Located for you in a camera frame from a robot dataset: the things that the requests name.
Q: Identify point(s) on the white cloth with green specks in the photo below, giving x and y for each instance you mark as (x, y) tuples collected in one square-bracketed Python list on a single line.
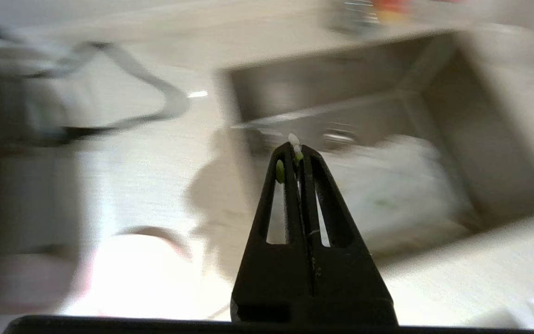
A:
[(397, 195)]

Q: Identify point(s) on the stainless steel sink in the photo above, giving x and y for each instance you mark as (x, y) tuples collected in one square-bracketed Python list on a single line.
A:
[(364, 116)]

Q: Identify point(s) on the pink plastic bowl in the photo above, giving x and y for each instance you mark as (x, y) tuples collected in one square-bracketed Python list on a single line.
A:
[(146, 278)]

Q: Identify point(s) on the round steel sink drain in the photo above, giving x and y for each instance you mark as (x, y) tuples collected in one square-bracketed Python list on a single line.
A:
[(339, 135)]

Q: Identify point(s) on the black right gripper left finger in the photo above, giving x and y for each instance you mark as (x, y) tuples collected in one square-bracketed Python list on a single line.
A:
[(271, 283)]

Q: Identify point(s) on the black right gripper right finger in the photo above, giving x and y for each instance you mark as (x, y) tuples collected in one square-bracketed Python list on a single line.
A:
[(346, 283)]

